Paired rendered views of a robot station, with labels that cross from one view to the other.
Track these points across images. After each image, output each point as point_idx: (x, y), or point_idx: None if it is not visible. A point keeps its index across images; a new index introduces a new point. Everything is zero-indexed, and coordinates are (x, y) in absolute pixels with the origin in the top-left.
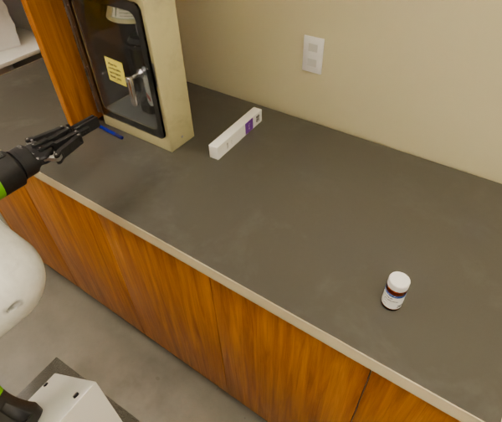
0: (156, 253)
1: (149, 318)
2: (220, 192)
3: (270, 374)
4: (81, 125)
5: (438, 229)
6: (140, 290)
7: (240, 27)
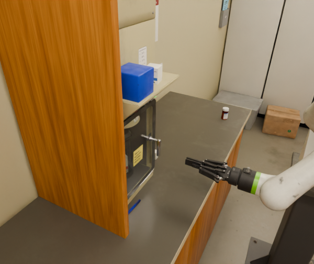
0: None
1: None
2: (184, 153)
3: (221, 188)
4: (197, 160)
5: (189, 108)
6: (193, 247)
7: None
